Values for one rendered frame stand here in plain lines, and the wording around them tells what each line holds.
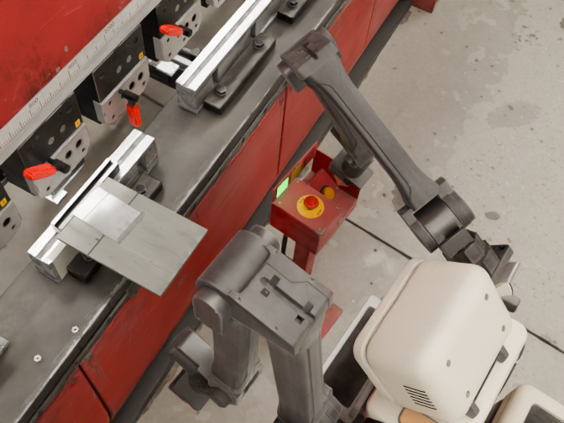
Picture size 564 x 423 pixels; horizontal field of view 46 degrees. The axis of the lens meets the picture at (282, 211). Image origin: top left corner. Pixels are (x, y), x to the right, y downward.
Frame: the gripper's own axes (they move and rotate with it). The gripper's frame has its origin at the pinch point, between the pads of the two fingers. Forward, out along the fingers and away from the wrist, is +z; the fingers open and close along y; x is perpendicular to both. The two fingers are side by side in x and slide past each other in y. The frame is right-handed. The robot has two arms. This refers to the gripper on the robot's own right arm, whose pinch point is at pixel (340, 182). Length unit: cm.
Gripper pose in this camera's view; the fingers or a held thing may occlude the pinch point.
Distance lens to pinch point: 175.5
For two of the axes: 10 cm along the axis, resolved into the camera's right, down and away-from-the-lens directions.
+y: -7.6, -6.5, 0.4
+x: -6.0, 6.7, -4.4
